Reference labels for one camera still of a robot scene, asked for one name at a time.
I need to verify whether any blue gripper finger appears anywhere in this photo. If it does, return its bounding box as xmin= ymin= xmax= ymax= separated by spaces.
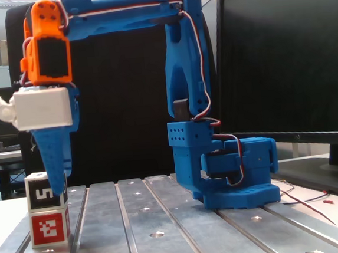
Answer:
xmin=61 ymin=134 xmax=74 ymax=177
xmin=25 ymin=83 xmax=89 ymax=199

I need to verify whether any orange gripper housing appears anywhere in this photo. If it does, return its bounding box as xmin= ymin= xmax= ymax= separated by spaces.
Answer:
xmin=15 ymin=0 xmax=74 ymax=88

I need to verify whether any black cube with white marker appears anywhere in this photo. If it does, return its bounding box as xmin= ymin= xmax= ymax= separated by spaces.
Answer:
xmin=24 ymin=170 xmax=70 ymax=212

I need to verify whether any blue robot arm with base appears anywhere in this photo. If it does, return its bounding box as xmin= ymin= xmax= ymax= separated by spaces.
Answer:
xmin=57 ymin=0 xmax=283 ymax=225

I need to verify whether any red cube with white marker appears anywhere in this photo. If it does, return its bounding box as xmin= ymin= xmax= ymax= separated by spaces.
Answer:
xmin=27 ymin=206 xmax=73 ymax=249

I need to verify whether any dark background keyboard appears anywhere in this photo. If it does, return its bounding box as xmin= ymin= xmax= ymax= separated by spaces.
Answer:
xmin=0 ymin=144 xmax=22 ymax=153

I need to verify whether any grey background desk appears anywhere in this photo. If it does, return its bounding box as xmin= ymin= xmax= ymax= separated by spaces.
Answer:
xmin=0 ymin=149 xmax=28 ymax=201

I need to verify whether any black office chair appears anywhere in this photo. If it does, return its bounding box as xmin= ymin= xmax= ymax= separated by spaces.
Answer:
xmin=4 ymin=0 xmax=226 ymax=197

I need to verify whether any black monitor with stand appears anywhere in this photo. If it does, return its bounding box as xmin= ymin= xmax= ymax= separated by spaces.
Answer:
xmin=207 ymin=0 xmax=338 ymax=213

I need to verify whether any pink white wire loop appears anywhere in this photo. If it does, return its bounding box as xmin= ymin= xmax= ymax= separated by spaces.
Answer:
xmin=16 ymin=36 xmax=37 ymax=87

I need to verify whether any red white servo cable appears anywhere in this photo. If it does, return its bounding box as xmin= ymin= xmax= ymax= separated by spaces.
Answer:
xmin=57 ymin=0 xmax=214 ymax=133
xmin=191 ymin=114 xmax=248 ymax=190

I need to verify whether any aluminium slotted base plate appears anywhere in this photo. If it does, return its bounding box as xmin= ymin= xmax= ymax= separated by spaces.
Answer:
xmin=0 ymin=159 xmax=338 ymax=253

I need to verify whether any red white cable on table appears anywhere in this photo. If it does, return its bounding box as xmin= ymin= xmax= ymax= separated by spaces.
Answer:
xmin=275 ymin=175 xmax=338 ymax=242

